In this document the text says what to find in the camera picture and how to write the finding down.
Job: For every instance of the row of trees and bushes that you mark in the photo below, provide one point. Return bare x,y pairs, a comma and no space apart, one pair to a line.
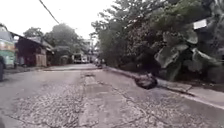
160,36

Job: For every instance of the concrete kerb strip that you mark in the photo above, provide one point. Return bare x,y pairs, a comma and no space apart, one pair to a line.
186,89

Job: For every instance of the dark wooden shed building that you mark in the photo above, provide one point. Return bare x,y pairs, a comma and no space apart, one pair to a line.
31,53

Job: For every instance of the grey cracked concrete road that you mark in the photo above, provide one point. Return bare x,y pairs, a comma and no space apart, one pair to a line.
100,103

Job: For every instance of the trees behind shed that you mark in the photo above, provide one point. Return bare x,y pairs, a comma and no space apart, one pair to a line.
61,38

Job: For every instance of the white vehicle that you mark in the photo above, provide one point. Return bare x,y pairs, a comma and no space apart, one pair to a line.
78,58

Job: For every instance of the green vehicle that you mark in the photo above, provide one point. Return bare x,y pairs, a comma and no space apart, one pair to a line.
6,50

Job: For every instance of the white sign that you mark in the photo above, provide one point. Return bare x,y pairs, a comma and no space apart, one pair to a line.
200,24

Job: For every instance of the pale building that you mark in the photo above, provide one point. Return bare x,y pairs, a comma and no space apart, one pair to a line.
89,46

